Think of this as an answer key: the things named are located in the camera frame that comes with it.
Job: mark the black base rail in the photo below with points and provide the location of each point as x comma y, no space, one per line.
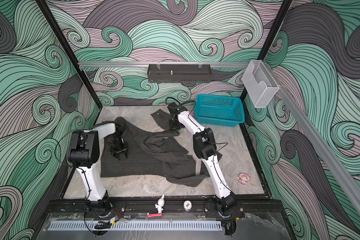
128,208

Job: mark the dark grey pinstriped shirt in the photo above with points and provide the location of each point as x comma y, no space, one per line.
152,154

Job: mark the white slotted cable duct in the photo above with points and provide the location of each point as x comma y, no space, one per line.
145,225

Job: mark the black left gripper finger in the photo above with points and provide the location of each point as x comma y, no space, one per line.
124,152
114,153

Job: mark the aluminium rail right wall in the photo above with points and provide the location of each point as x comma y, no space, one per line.
296,104

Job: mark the pink cartoon sticker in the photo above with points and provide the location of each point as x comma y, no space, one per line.
244,179

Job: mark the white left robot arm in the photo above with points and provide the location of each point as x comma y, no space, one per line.
84,152

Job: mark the clear plastic wall holder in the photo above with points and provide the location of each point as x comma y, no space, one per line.
260,82

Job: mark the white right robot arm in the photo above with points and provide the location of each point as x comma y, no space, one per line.
205,148

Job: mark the teal plastic basket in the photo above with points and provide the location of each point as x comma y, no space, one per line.
219,110

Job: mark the white figurine on pink base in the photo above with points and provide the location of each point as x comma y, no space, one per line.
159,206

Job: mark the black perforated metal shelf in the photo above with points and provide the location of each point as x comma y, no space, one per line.
182,73

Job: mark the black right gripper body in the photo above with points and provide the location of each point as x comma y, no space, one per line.
173,125

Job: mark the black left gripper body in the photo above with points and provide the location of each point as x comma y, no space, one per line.
118,145

